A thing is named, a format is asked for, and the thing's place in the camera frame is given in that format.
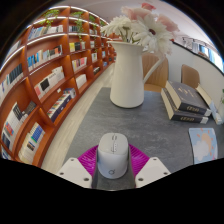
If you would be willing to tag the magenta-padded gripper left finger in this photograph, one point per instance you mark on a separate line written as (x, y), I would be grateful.
(74, 168)

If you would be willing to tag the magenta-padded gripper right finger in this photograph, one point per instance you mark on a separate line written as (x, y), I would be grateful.
(151, 168)

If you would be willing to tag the light grey computer mouse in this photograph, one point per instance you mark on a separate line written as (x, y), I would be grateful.
(112, 160)

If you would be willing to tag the pastel cloud print mouse pad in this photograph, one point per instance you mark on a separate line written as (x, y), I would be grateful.
(203, 145)

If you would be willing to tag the blue and white book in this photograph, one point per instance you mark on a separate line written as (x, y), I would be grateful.
(216, 115)

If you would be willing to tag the thick white book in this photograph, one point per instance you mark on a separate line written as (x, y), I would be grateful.
(204, 95)

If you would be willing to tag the orange wooden bookshelf unit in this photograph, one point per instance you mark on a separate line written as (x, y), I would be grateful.
(43, 83)

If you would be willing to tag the white jug vase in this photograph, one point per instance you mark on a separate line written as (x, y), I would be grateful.
(126, 76)

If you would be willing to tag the tan upholstered chair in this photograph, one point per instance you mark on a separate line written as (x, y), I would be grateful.
(190, 76)
(156, 73)

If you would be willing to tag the window with curtains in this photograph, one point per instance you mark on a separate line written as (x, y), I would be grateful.
(206, 51)

